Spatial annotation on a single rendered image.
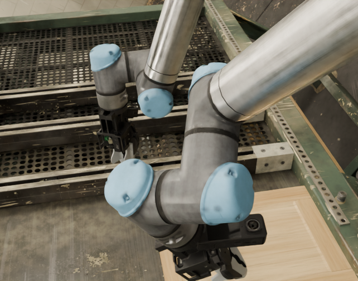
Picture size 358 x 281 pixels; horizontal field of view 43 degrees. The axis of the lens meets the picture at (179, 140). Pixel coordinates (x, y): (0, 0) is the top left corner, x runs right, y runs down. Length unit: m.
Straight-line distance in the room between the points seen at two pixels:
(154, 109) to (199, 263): 0.38
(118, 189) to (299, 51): 0.30
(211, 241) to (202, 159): 0.19
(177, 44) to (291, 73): 0.49
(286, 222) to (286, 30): 0.96
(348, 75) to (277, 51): 2.39
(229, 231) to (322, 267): 0.60
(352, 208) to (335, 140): 1.35
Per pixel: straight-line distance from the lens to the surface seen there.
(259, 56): 0.51
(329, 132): 2.80
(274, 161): 1.52
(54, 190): 1.45
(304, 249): 1.33
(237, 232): 0.74
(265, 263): 1.28
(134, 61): 1.11
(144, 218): 0.63
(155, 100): 0.99
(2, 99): 1.87
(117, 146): 1.20
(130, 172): 0.62
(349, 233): 1.36
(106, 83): 1.12
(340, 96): 2.58
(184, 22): 0.92
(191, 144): 0.59
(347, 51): 0.45
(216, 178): 0.56
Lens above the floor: 1.89
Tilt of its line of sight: 26 degrees down
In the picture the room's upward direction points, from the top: 71 degrees counter-clockwise
